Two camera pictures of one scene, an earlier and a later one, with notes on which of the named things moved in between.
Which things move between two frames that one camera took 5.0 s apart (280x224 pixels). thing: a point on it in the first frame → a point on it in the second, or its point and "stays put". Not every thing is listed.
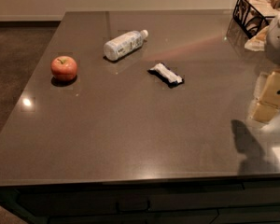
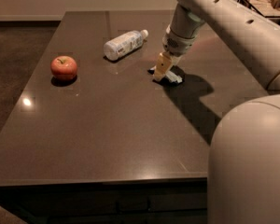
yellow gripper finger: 276,90 → 163,63
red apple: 63,68 stays put
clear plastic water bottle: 124,44 stays put
